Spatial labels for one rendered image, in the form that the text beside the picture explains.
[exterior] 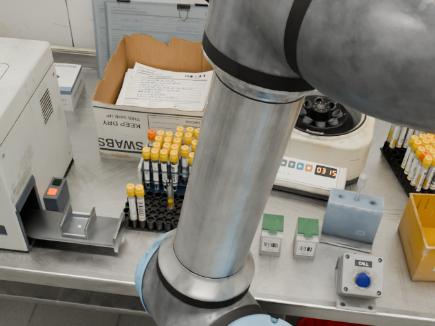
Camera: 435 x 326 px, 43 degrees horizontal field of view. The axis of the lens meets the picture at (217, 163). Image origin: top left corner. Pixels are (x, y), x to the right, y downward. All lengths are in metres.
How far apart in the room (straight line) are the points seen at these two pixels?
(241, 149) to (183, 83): 0.90
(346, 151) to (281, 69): 0.74
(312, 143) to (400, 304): 0.36
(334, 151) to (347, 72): 0.81
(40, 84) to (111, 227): 0.30
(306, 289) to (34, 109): 0.59
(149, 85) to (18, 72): 0.43
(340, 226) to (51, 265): 0.55
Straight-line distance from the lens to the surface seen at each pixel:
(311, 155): 1.18
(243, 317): 0.63
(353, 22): 0.35
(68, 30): 1.54
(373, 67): 0.36
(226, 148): 0.50
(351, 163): 1.19
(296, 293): 1.03
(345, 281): 1.00
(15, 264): 1.11
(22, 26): 1.59
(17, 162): 1.01
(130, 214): 1.09
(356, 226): 1.09
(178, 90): 1.35
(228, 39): 0.43
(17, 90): 1.00
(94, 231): 1.07
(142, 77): 1.40
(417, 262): 1.08
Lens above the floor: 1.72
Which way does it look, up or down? 43 degrees down
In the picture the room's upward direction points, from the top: 2 degrees clockwise
